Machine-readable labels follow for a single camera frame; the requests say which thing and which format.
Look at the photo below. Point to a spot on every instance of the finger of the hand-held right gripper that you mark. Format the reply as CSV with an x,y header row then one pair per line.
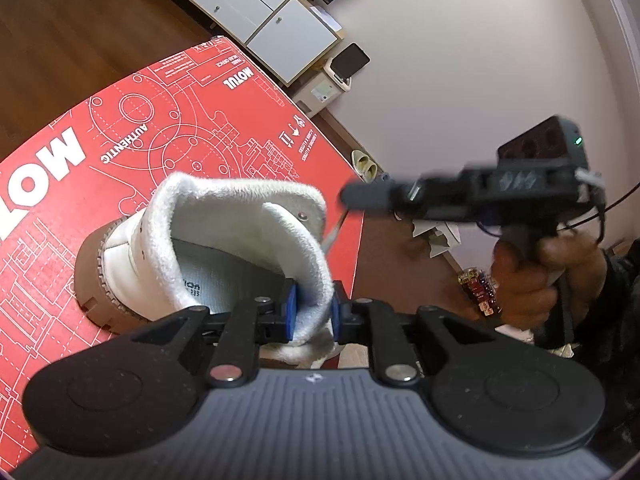
x,y
380,195

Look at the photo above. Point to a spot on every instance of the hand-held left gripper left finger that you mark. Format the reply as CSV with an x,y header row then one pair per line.
x,y
289,310

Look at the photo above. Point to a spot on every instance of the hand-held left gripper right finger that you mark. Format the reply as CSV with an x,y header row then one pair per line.
x,y
338,310

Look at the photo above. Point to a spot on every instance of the white shoelace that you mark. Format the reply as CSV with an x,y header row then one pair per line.
x,y
332,235

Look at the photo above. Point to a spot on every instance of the white platform shoe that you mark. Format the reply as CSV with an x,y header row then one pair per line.
x,y
165,240

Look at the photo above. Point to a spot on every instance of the person's right forearm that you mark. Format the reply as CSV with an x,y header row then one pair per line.
x,y
617,300

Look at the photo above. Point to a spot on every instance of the person's right hand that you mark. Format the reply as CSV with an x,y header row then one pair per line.
x,y
530,295

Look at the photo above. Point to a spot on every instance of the beige slipper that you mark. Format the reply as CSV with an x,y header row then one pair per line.
x,y
372,171
361,162

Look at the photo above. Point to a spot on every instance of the white crumpled paper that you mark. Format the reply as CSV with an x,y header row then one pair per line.
x,y
437,237

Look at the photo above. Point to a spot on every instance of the red snack packet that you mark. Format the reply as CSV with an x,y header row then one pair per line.
x,y
480,292

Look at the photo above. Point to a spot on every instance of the white plastic bin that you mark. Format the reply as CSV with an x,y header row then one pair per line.
x,y
320,95

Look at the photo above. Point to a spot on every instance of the black tablet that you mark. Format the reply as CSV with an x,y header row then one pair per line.
x,y
351,60

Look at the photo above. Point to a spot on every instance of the white television cabinet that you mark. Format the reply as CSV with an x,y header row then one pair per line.
x,y
280,35

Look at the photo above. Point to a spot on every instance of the person's black coat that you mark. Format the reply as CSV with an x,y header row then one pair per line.
x,y
625,410

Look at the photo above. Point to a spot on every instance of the red printed cardboard sheet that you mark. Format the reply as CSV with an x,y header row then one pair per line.
x,y
75,110

